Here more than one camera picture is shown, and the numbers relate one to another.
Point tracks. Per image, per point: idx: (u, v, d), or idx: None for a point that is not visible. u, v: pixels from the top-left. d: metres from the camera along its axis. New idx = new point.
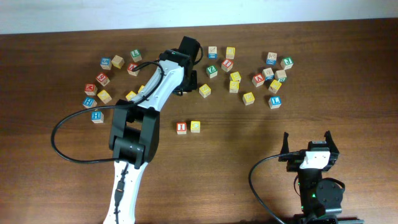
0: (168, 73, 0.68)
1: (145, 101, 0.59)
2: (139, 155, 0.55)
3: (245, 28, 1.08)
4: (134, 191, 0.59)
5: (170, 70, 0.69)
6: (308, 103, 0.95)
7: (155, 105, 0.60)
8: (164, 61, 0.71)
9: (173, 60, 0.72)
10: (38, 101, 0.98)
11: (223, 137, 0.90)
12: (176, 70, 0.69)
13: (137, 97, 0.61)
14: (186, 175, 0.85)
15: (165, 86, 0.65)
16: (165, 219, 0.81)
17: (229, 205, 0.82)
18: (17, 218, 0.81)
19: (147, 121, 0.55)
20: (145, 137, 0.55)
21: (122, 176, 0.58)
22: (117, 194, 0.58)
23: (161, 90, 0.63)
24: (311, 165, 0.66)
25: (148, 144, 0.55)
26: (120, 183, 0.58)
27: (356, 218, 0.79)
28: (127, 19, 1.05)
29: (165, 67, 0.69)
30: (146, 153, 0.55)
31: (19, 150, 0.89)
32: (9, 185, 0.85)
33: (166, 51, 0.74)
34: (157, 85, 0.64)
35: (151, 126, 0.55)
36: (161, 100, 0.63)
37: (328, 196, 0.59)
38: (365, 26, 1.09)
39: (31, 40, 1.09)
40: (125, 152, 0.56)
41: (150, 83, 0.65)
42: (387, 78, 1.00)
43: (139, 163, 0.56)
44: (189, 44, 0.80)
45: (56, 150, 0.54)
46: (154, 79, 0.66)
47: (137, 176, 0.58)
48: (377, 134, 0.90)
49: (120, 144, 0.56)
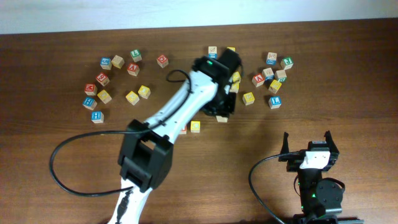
0: (196, 91, 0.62)
1: (161, 125, 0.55)
2: (145, 183, 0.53)
3: (245, 28, 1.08)
4: (137, 208, 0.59)
5: (200, 87, 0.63)
6: (308, 103, 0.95)
7: (171, 132, 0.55)
8: (196, 74, 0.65)
9: (206, 73, 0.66)
10: (38, 101, 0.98)
11: (223, 137, 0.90)
12: (208, 88, 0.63)
13: (153, 120, 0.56)
14: (186, 175, 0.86)
15: (189, 108, 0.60)
16: (165, 219, 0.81)
17: (229, 204, 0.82)
18: (17, 218, 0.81)
19: (157, 153, 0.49)
20: (153, 167, 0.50)
21: (126, 195, 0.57)
22: (120, 210, 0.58)
23: (183, 112, 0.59)
24: (311, 165, 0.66)
25: (157, 173, 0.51)
26: (124, 201, 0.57)
27: (356, 218, 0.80)
28: (127, 19, 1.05)
29: (195, 82, 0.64)
30: (153, 181, 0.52)
31: (20, 150, 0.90)
32: (10, 185, 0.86)
33: (204, 61, 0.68)
34: (177, 107, 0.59)
35: (161, 158, 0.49)
36: (182, 124, 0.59)
37: (328, 196, 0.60)
38: (365, 25, 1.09)
39: (31, 40, 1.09)
40: (132, 173, 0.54)
41: (173, 101, 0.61)
42: (387, 78, 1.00)
43: (145, 188, 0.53)
44: (231, 57, 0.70)
45: (53, 175, 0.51)
46: (179, 97, 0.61)
47: (141, 197, 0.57)
48: (378, 134, 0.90)
49: (129, 166, 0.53)
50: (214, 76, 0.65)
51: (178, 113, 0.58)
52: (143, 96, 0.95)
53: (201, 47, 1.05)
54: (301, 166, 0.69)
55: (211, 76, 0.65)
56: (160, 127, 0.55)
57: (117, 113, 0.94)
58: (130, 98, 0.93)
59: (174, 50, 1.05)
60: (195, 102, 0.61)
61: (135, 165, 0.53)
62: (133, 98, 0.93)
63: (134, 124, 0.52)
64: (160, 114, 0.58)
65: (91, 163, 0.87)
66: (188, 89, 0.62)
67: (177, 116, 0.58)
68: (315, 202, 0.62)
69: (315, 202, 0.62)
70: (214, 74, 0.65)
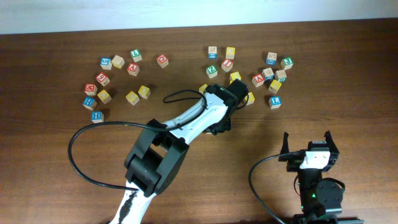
0: (209, 108, 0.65)
1: (178, 129, 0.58)
2: (150, 186, 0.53)
3: (245, 28, 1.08)
4: (140, 212, 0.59)
5: (214, 105, 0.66)
6: (308, 103, 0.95)
7: (187, 137, 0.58)
8: (209, 95, 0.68)
9: (218, 96, 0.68)
10: (38, 101, 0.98)
11: (223, 137, 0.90)
12: (220, 108, 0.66)
13: (171, 122, 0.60)
14: (186, 175, 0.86)
15: (203, 121, 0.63)
16: (165, 219, 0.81)
17: (229, 204, 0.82)
18: (17, 218, 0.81)
19: (173, 152, 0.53)
20: (163, 168, 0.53)
21: (130, 198, 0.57)
22: (123, 212, 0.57)
23: (198, 123, 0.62)
24: (311, 165, 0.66)
25: (165, 177, 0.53)
26: (127, 203, 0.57)
27: (356, 218, 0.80)
28: (127, 19, 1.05)
29: (209, 101, 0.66)
30: (158, 185, 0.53)
31: (20, 150, 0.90)
32: (10, 185, 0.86)
33: (216, 85, 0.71)
34: (194, 117, 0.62)
35: (174, 158, 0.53)
36: (196, 132, 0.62)
37: (328, 196, 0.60)
38: (365, 25, 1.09)
39: (31, 40, 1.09)
40: (138, 176, 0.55)
41: (189, 112, 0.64)
42: (387, 78, 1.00)
43: (148, 192, 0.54)
44: (239, 86, 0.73)
45: (71, 160, 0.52)
46: (194, 110, 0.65)
47: (145, 201, 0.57)
48: (377, 134, 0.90)
49: (135, 168, 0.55)
50: (225, 102, 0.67)
51: (194, 122, 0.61)
52: (143, 96, 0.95)
53: (201, 47, 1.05)
54: (302, 167, 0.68)
55: (223, 99, 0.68)
56: (178, 131, 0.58)
57: (116, 113, 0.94)
58: (131, 98, 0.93)
59: (174, 50, 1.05)
60: (208, 118, 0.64)
61: (142, 168, 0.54)
62: (133, 98, 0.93)
63: (153, 124, 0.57)
64: (179, 119, 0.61)
65: (91, 163, 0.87)
66: (203, 105, 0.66)
67: (193, 124, 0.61)
68: (314, 202, 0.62)
69: (314, 202, 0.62)
70: (225, 101, 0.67)
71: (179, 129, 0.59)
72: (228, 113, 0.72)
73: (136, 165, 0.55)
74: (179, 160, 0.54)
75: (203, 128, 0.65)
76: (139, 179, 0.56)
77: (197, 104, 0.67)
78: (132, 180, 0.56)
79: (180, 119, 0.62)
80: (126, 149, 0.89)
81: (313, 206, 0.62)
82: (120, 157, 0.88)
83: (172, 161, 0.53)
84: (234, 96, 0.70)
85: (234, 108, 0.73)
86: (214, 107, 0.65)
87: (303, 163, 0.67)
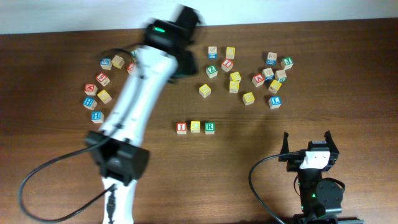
0: (145, 78, 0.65)
1: (121, 127, 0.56)
2: (127, 173, 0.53)
3: (245, 28, 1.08)
4: (125, 202, 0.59)
5: (150, 70, 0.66)
6: (308, 103, 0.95)
7: (132, 130, 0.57)
8: (142, 52, 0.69)
9: (152, 43, 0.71)
10: (38, 101, 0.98)
11: (223, 137, 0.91)
12: (163, 63, 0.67)
13: (110, 126, 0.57)
14: (186, 175, 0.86)
15: (146, 99, 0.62)
16: (165, 218, 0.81)
17: (229, 204, 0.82)
18: (17, 218, 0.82)
19: (124, 158, 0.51)
20: (128, 165, 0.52)
21: (112, 192, 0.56)
22: (109, 208, 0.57)
23: (139, 108, 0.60)
24: (312, 164, 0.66)
25: (133, 169, 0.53)
26: (111, 198, 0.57)
27: (356, 218, 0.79)
28: (127, 19, 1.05)
29: (144, 64, 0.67)
30: (134, 174, 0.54)
31: (20, 150, 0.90)
32: (10, 185, 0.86)
33: None
34: (135, 102, 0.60)
35: (129, 160, 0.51)
36: (141, 116, 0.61)
37: (328, 196, 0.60)
38: (365, 25, 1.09)
39: (32, 40, 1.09)
40: (112, 170, 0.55)
41: (129, 96, 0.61)
42: (387, 78, 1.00)
43: (128, 182, 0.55)
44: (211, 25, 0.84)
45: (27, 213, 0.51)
46: (134, 89, 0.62)
47: (126, 191, 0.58)
48: (378, 134, 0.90)
49: (107, 165, 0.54)
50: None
51: (135, 109, 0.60)
52: None
53: (201, 47, 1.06)
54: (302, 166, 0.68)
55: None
56: (118, 132, 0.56)
57: None
58: None
59: None
60: (149, 95, 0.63)
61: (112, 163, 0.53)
62: None
63: (91, 140, 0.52)
64: (118, 115, 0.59)
65: (91, 163, 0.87)
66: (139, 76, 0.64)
67: (135, 112, 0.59)
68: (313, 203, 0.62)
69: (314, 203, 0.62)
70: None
71: (120, 129, 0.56)
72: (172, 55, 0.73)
73: (106, 164, 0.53)
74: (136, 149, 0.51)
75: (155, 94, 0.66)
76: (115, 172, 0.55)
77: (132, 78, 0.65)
78: (108, 175, 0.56)
79: (118, 113, 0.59)
80: None
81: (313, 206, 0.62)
82: None
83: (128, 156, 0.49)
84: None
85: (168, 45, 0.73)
86: (150, 70, 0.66)
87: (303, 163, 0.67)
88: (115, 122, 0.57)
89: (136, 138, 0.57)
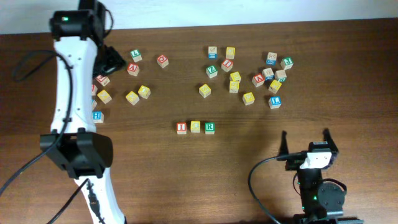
0: (76, 65, 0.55)
1: (69, 121, 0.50)
2: (95, 164, 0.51)
3: (245, 28, 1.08)
4: (108, 195, 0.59)
5: (75, 56, 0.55)
6: (308, 103, 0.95)
7: (81, 120, 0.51)
8: (61, 42, 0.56)
9: (73, 28, 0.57)
10: (38, 101, 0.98)
11: (223, 137, 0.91)
12: (87, 48, 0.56)
13: (56, 123, 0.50)
14: (186, 175, 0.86)
15: (84, 86, 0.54)
16: (165, 218, 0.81)
17: (229, 204, 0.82)
18: (17, 218, 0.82)
19: (85, 149, 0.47)
20: (92, 155, 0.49)
21: (89, 190, 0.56)
22: (94, 206, 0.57)
23: (83, 95, 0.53)
24: (315, 164, 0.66)
25: (101, 157, 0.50)
26: (91, 196, 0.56)
27: (356, 218, 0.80)
28: (127, 20, 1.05)
29: (66, 53, 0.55)
30: (102, 163, 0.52)
31: (21, 150, 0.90)
32: (10, 185, 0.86)
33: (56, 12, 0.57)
34: (73, 92, 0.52)
35: (91, 149, 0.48)
36: (86, 102, 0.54)
37: (331, 199, 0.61)
38: (365, 25, 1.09)
39: (30, 40, 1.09)
40: (79, 166, 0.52)
41: (63, 90, 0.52)
42: (387, 78, 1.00)
43: (100, 171, 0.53)
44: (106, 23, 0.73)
45: None
46: (65, 82, 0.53)
47: (104, 184, 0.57)
48: (377, 134, 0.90)
49: (73, 165, 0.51)
50: (81, 28, 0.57)
51: (77, 98, 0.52)
52: (143, 96, 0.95)
53: (201, 47, 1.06)
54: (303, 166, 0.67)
55: (79, 33, 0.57)
56: (70, 125, 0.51)
57: (117, 114, 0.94)
58: (130, 98, 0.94)
59: (174, 50, 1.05)
60: (85, 81, 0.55)
61: (77, 160, 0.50)
62: (133, 98, 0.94)
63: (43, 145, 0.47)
64: (60, 112, 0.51)
65: None
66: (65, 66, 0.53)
67: (78, 101, 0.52)
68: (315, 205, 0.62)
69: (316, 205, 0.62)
70: (81, 24, 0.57)
71: (69, 122, 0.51)
72: (97, 38, 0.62)
73: (71, 163, 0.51)
74: (95, 137, 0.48)
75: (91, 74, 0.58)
76: (84, 168, 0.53)
77: (61, 70, 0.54)
78: (78, 174, 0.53)
79: (60, 109, 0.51)
80: (127, 149, 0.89)
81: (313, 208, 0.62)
82: (120, 157, 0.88)
83: (88, 147, 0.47)
84: (79, 12, 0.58)
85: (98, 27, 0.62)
86: (76, 55, 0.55)
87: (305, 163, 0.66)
88: (63, 116, 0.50)
89: (88, 126, 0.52)
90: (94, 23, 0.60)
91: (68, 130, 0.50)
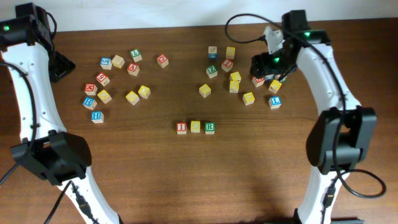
0: (32, 71, 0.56)
1: (38, 126, 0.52)
2: (75, 166, 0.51)
3: (245, 28, 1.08)
4: (95, 195, 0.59)
5: (28, 64, 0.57)
6: (308, 103, 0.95)
7: (50, 121, 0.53)
8: (9, 53, 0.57)
9: (17, 36, 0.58)
10: None
11: (223, 137, 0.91)
12: (37, 53, 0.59)
13: (25, 131, 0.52)
14: (186, 175, 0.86)
15: (44, 88, 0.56)
16: (165, 218, 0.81)
17: (229, 204, 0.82)
18: (17, 218, 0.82)
19: (61, 150, 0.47)
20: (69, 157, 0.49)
21: (75, 193, 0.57)
22: (85, 208, 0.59)
23: (46, 98, 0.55)
24: (315, 86, 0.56)
25: (79, 157, 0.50)
26: (79, 199, 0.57)
27: (356, 218, 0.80)
28: (127, 19, 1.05)
29: (18, 61, 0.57)
30: (82, 163, 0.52)
31: None
32: (9, 185, 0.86)
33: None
34: (37, 96, 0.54)
35: (66, 149, 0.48)
36: (51, 104, 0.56)
37: None
38: (365, 25, 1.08)
39: None
40: (60, 171, 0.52)
41: (25, 96, 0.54)
42: (388, 78, 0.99)
43: (82, 172, 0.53)
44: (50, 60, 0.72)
45: None
46: (25, 89, 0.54)
47: (89, 185, 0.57)
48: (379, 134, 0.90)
49: (53, 172, 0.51)
50: (26, 35, 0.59)
51: (41, 102, 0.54)
52: (143, 96, 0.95)
53: (201, 47, 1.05)
54: (271, 51, 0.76)
55: (24, 40, 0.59)
56: (40, 130, 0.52)
57: (116, 114, 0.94)
58: (130, 98, 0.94)
59: (175, 50, 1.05)
60: (45, 84, 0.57)
61: (56, 166, 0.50)
62: (133, 98, 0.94)
63: (17, 155, 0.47)
64: (26, 120, 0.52)
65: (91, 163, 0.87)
66: (20, 75, 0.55)
67: (42, 106, 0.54)
68: (314, 146, 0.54)
69: (315, 130, 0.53)
70: (24, 30, 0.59)
71: (39, 127, 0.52)
72: (45, 42, 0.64)
73: (51, 170, 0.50)
74: (69, 137, 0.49)
75: (50, 79, 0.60)
76: (66, 173, 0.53)
77: (17, 79, 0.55)
78: (60, 180, 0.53)
79: (25, 116, 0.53)
80: (127, 149, 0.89)
81: (313, 151, 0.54)
82: (120, 157, 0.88)
83: (63, 147, 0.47)
84: (20, 19, 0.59)
85: (42, 30, 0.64)
86: (28, 62, 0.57)
87: (322, 46, 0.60)
88: (30, 123, 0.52)
89: (57, 126, 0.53)
90: (38, 27, 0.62)
91: (40, 135, 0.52)
